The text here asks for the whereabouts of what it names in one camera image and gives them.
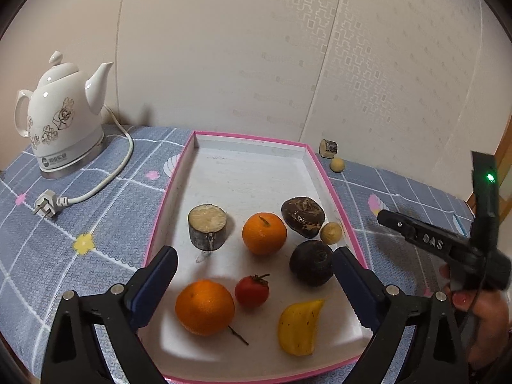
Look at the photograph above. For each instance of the orange mandarin with stem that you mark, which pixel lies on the orange mandarin with stem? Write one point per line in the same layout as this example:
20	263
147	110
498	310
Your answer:
204	308

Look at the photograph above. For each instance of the grey checked printed blanket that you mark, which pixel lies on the grey checked printed blanket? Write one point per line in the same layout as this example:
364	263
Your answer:
80	268

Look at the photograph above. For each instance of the yellow fruit piece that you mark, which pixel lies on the yellow fruit piece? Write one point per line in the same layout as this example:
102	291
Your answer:
298	330

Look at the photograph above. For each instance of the person's right hand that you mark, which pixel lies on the person's right hand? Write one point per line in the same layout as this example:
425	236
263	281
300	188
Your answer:
492	320

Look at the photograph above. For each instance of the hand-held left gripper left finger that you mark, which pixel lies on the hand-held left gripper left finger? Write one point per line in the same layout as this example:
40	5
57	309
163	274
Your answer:
156	280

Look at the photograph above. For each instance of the white floral electric kettle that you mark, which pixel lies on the white floral electric kettle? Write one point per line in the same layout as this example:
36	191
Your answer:
60	120

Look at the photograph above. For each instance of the tan longan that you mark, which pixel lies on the tan longan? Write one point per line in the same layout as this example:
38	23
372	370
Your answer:
337	164
331	232

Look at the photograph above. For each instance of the dark cut sugar cane piece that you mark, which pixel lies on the dark cut sugar cane piece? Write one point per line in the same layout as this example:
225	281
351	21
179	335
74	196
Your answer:
206	232

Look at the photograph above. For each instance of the pink tray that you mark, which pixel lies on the pink tray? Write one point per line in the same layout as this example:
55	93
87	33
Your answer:
240	184

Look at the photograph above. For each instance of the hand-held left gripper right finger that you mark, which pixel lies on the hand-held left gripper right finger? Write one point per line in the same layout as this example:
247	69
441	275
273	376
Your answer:
352	284

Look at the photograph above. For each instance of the small cut stem piece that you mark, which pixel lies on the small cut stem piece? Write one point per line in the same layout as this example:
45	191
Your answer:
328	148

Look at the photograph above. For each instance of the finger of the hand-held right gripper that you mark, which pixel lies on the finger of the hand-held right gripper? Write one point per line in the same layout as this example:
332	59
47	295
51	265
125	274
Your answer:
424	238

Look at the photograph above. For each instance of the dark round fruit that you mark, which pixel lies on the dark round fruit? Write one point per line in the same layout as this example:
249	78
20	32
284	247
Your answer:
310	263

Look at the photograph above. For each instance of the brown water chestnut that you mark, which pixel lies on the brown water chestnut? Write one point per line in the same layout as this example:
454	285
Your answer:
302	216

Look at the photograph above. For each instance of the red tomato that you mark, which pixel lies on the red tomato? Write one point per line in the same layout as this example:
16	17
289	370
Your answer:
250	292

